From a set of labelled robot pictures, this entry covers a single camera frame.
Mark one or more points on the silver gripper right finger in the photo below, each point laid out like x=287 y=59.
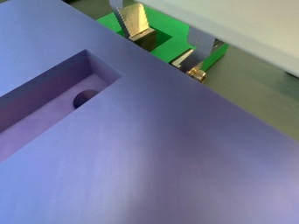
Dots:
x=188 y=62

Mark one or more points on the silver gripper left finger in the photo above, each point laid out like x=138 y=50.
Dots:
x=132 y=19

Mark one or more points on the green U-shaped block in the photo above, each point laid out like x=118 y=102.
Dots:
x=170 y=37

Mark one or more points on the purple board with cross slot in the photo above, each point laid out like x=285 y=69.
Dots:
x=114 y=140

